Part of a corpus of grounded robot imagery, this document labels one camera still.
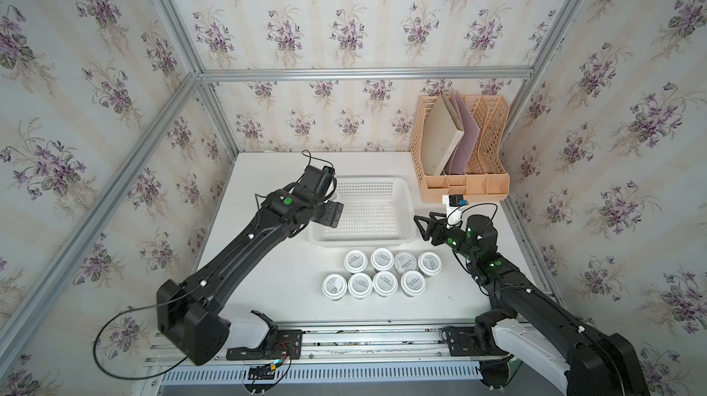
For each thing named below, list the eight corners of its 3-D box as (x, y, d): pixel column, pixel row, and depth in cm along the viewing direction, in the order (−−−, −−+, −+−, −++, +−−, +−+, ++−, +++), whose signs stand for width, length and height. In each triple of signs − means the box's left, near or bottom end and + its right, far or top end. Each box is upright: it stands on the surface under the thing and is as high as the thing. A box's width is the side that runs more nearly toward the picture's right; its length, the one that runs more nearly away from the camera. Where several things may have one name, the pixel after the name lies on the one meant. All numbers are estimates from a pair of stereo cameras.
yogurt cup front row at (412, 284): (400, 299, 82) (403, 291, 77) (398, 279, 86) (401, 271, 81) (422, 299, 82) (427, 291, 77) (419, 279, 86) (424, 271, 81)
